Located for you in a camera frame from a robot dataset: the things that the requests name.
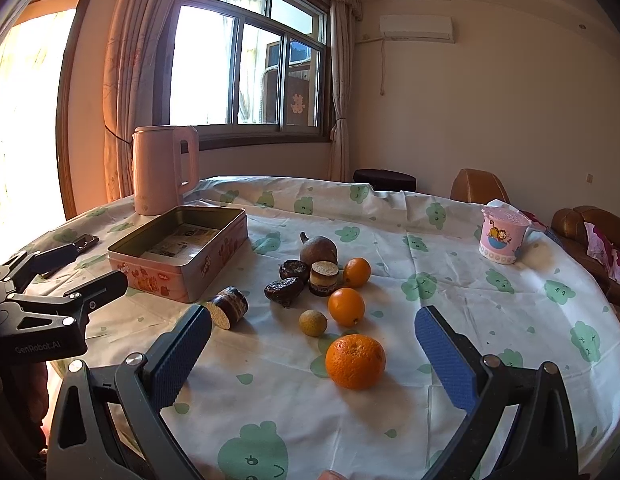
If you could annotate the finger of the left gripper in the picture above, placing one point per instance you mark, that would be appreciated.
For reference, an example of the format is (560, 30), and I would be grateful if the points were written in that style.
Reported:
(19, 271)
(87, 297)

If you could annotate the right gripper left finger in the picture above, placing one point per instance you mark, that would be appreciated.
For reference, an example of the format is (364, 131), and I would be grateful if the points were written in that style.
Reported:
(173, 355)

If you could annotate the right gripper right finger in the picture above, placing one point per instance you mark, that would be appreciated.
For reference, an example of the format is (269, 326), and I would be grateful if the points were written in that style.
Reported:
(452, 356)

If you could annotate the chocolate-coated cake roll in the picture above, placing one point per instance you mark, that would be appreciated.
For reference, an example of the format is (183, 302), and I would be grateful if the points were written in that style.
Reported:
(227, 308)

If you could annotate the large bumpy orange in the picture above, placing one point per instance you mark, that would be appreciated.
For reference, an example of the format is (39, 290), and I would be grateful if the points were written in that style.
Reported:
(355, 362)

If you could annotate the smooth round orange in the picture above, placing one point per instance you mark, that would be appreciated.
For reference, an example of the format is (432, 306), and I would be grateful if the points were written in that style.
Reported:
(346, 306)

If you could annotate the small orange kumquat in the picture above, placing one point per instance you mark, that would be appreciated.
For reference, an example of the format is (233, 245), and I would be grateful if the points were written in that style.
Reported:
(356, 273)

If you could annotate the dark chocolate pastry front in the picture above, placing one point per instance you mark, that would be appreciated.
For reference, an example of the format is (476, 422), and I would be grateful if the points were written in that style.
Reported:
(284, 292)

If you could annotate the yellow-brown longan fruit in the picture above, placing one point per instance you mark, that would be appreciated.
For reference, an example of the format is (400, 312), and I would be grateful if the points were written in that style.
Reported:
(312, 323)

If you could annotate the layered cake slice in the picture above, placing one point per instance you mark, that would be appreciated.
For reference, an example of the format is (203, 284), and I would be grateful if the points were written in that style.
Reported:
(324, 278)

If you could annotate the brown pear-shaped fruit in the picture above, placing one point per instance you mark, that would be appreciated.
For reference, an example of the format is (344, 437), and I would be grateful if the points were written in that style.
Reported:
(318, 248)

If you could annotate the dark round chocolate pastry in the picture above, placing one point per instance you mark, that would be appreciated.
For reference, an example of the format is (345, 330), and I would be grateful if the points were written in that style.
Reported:
(294, 269)

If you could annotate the right hand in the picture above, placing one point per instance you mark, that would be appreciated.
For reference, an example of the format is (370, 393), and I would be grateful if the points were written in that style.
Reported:
(331, 475)

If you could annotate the black phone on table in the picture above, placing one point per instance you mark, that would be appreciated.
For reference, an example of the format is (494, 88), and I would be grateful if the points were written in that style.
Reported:
(69, 253)

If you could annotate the pink rectangular tin box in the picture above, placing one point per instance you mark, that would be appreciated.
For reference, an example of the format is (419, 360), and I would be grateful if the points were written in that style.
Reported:
(180, 283)

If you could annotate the printed paper in tin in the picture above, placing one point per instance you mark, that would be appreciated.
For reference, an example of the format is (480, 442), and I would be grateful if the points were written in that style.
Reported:
(181, 246)

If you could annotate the white green-cloud tablecloth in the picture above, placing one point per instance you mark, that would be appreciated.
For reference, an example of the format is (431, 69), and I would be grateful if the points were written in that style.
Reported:
(263, 383)

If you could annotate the pink electric kettle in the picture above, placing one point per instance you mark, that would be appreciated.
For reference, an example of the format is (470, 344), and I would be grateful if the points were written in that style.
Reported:
(165, 167)

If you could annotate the pink cartoon mug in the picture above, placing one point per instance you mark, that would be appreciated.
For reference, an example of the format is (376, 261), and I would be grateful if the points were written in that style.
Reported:
(502, 235)

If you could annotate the brown leather sofa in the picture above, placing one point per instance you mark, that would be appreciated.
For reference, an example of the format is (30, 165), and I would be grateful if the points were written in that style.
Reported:
(568, 225)

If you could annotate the brown leather chair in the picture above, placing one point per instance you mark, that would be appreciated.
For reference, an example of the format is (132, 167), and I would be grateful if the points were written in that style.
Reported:
(477, 186)

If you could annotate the pink floral cushion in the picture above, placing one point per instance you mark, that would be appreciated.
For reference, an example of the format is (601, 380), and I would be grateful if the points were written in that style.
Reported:
(600, 249)

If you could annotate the black round stool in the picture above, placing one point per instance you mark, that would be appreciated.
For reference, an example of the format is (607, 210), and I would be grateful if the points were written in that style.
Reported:
(385, 180)

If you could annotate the wooden-framed window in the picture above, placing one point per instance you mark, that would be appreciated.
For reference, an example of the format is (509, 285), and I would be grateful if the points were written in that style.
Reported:
(245, 72)

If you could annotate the left pink curtain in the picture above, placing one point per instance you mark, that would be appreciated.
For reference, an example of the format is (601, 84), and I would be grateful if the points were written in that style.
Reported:
(130, 55)

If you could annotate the pink curtain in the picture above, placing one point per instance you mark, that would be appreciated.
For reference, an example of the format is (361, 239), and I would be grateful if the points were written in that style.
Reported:
(344, 14)
(130, 55)

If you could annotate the right pink curtain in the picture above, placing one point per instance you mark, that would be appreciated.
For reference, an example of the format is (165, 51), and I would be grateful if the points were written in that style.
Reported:
(344, 14)

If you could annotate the white wall air conditioner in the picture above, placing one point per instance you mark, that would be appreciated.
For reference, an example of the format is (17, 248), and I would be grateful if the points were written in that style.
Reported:
(437, 28)

